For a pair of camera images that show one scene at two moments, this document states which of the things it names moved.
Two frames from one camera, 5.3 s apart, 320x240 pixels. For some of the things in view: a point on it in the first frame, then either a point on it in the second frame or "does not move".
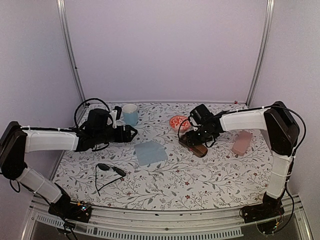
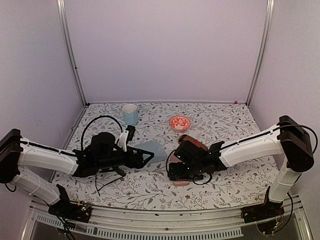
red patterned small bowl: [175, 121] does not move
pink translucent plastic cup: [241, 142] to [173, 159]
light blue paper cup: [130, 114] does not move
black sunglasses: [105, 167] does not move
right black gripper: [193, 140] to [179, 175]
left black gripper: [121, 138] to [139, 163]
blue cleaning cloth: [150, 152] does not move
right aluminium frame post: [270, 13] does not move
